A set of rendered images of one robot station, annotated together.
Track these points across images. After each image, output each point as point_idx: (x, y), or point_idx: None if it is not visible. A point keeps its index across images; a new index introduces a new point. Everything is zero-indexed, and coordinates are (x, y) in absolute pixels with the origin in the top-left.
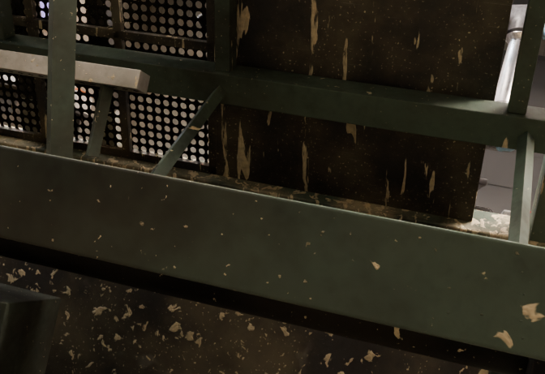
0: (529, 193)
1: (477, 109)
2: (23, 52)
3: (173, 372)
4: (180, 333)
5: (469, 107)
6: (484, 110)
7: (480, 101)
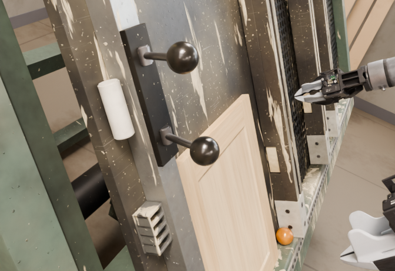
0: None
1: (110, 264)
2: None
3: None
4: None
5: (120, 257)
6: (106, 270)
7: (133, 270)
